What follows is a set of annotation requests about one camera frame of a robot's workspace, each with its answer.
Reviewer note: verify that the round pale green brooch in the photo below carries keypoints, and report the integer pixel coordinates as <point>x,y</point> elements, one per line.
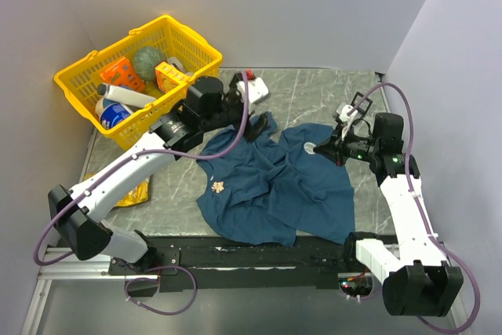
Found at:
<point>309,148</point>

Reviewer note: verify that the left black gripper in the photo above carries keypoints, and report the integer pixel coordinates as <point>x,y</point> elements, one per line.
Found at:
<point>254,131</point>

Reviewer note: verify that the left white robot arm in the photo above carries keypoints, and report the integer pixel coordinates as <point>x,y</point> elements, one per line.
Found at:
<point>78,214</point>

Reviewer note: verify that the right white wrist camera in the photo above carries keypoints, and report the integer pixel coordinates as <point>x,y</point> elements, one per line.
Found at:
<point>345,115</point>

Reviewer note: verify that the yellow chips bag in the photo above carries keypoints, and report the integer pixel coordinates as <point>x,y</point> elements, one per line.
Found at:
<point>135,194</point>

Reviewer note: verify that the blue white container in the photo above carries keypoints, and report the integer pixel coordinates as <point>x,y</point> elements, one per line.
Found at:
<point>110,113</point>

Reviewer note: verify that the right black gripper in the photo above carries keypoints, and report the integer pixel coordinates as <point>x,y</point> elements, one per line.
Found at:
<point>334,148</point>

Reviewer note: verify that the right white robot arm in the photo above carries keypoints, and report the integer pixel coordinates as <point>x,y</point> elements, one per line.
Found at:
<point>417,279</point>

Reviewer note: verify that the green round melon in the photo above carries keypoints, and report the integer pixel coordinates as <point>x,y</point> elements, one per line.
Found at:
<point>146,60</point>

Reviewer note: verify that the yellow plastic shopping basket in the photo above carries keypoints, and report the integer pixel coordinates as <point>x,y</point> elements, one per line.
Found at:
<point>177,41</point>

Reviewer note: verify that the white tube bottle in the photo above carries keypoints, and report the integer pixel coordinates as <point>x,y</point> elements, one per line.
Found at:
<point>124,95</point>

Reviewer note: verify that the gold flower brooch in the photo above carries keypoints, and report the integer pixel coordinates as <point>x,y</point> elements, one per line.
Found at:
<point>217,187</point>

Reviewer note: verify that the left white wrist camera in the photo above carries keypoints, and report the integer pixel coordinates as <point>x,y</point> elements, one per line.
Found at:
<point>257,89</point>

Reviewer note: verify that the dark blue t-shirt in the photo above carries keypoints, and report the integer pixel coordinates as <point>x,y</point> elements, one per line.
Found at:
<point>273,189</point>

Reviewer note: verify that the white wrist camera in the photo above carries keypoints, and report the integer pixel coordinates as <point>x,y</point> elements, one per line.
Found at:
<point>345,115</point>
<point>257,89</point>

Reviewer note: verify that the aluminium extrusion rail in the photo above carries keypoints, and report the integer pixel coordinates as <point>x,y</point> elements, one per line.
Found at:
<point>71,268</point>

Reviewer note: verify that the orange yellow snack box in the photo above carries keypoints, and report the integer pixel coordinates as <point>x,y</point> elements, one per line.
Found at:
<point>171,74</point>

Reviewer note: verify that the black square frame marker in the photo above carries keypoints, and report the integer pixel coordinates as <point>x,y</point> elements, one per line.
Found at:
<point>361,103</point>

